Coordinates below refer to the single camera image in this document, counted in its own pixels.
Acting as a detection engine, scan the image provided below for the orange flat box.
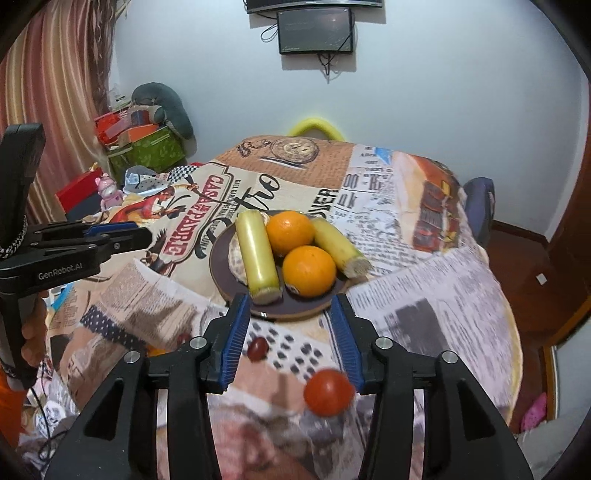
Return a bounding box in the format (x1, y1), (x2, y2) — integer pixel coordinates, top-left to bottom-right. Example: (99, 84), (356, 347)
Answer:
(121, 124), (162, 145)

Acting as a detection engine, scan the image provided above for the black wall television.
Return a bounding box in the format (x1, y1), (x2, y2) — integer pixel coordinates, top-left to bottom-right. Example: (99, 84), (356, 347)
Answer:
(244, 0), (384, 14)

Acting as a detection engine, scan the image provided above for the black monitor cable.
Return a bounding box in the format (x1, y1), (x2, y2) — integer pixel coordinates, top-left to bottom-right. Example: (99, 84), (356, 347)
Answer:
(318, 52), (345, 84)

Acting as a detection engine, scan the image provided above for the white blue crumpled cloth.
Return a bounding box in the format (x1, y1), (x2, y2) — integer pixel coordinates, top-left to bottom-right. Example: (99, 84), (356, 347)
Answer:
(122, 166), (158, 193)

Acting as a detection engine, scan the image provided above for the black white braided cord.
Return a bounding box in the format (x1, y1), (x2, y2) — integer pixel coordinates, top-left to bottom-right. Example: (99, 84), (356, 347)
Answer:
(0, 225), (25, 258)

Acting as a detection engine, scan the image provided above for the striped brown curtain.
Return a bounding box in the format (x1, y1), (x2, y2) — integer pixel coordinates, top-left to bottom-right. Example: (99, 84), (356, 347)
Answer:
(0, 4), (122, 222)

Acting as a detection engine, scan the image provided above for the dark red grape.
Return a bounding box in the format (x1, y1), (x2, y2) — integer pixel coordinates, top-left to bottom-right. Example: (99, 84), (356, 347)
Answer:
(247, 336), (270, 362)

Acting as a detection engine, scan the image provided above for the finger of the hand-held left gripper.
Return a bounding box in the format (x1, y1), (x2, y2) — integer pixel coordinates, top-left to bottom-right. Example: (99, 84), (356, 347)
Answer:
(95, 228), (153, 266)
(84, 222), (140, 237)

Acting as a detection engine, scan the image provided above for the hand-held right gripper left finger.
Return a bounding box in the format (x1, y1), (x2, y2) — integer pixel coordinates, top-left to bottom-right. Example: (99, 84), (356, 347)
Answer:
(44, 292), (252, 480)

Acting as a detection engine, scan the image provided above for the red packaging pile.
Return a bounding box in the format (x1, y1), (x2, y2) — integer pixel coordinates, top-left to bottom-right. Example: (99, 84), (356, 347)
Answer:
(94, 110), (139, 147)

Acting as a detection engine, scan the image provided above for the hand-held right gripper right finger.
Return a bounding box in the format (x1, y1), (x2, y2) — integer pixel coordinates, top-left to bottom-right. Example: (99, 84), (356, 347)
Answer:
(330, 293), (534, 480)

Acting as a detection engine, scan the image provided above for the black white checkered cloth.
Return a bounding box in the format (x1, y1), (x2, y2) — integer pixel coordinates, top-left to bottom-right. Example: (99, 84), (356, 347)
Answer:
(157, 162), (205, 186)

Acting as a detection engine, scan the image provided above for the blue chair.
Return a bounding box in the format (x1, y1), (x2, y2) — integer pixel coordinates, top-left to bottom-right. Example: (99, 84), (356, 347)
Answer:
(462, 177), (498, 248)

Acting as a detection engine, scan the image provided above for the pink slipper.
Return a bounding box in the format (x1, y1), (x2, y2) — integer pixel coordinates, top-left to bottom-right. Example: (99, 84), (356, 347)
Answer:
(519, 392), (548, 431)

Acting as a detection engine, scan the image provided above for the pink bunny toy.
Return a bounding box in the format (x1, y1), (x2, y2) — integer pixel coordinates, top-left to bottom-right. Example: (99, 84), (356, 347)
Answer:
(96, 174), (124, 209)

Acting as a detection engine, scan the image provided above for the red tomato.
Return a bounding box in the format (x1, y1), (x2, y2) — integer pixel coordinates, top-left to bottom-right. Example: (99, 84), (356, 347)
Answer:
(303, 368), (356, 417)

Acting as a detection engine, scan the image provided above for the yellow foam ring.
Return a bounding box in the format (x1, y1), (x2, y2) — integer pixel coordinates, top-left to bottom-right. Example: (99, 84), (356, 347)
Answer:
(288, 117), (345, 140)

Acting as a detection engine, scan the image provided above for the large orange with sticker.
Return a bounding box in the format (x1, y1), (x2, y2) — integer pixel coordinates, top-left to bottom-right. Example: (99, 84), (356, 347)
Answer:
(266, 210), (317, 257)
(282, 246), (337, 297)

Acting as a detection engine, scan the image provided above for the small black wall monitor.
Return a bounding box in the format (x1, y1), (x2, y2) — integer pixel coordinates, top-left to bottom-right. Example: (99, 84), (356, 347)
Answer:
(276, 8), (356, 55)

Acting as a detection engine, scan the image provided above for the dark purple round plate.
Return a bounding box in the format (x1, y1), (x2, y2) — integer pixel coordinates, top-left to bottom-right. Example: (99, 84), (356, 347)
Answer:
(209, 210), (359, 322)

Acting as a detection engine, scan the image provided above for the person's left hand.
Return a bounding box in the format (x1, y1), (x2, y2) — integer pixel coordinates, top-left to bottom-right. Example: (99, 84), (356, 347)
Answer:
(20, 292), (49, 370)

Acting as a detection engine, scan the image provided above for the green patterned storage box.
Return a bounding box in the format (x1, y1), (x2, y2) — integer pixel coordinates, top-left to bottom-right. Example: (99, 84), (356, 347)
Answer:
(108, 126), (188, 179)

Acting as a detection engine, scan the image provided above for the red flat box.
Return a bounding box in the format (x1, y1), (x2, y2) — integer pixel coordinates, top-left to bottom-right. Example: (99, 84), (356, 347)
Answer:
(55, 170), (106, 219)

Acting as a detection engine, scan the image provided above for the brown wooden door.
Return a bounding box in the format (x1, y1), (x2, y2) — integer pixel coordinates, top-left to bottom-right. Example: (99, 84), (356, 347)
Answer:
(540, 198), (591, 352)

